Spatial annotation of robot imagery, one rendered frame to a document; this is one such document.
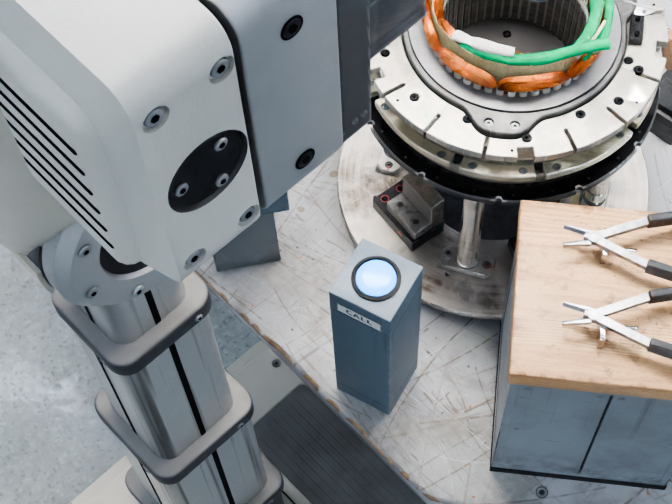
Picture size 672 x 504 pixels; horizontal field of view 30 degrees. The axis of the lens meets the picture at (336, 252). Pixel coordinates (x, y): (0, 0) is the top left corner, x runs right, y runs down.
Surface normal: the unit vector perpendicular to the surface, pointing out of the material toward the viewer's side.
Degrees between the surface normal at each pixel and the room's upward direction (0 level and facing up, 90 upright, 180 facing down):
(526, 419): 90
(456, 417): 0
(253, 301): 0
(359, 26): 90
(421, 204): 90
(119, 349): 0
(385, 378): 90
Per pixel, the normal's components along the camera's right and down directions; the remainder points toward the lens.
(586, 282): -0.04, -0.47
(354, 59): 0.69, 0.63
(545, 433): -0.12, 0.88
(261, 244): 0.19, 0.86
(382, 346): -0.49, 0.77
